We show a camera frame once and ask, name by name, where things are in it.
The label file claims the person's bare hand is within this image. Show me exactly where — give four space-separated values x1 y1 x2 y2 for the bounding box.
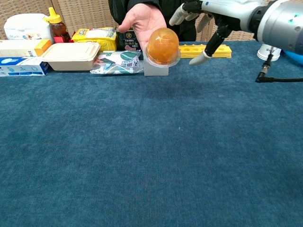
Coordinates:
117 3 168 53

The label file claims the blue round object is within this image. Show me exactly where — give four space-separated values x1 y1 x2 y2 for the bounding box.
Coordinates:
280 49 303 65

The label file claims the black cable with connector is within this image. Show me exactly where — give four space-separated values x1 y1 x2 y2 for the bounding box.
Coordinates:
255 47 303 83

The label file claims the green white wipes packet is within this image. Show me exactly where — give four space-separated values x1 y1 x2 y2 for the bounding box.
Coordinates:
89 50 144 75

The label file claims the yellow plastic rack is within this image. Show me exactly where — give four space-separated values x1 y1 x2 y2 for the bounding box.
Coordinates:
178 44 232 59

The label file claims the blue white box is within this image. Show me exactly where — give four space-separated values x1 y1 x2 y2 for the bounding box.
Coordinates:
0 56 51 77

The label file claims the beige lunch box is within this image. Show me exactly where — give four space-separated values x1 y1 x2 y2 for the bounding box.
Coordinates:
41 42 101 71

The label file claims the white paper cup stack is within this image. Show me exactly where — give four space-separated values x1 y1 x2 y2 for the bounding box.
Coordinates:
257 43 282 61

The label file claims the yellow snack bag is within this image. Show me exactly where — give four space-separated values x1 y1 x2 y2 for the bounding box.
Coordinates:
71 27 118 52

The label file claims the dark green can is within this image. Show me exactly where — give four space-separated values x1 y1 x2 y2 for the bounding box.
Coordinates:
116 26 142 52

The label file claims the honey squeeze bottle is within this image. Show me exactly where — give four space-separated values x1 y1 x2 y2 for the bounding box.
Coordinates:
44 7 71 44

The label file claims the person in black jacket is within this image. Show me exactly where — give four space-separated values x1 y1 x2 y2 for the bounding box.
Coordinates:
108 0 197 42

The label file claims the white orange carton box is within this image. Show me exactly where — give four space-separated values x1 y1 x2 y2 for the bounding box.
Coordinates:
0 39 53 58

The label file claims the grey block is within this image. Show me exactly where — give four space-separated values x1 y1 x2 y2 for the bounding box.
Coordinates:
143 52 169 77

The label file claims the blue table cloth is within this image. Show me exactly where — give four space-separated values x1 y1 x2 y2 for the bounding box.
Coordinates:
0 41 303 227

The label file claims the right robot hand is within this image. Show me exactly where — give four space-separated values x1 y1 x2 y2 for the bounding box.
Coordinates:
169 0 252 66

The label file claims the white wet wipes tub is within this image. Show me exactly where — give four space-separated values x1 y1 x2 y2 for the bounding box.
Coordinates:
3 13 54 44

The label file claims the orange jelly cup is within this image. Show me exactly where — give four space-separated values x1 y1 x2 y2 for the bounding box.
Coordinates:
144 27 181 68

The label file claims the red small box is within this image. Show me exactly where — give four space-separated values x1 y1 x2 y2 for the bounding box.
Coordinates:
53 35 74 44

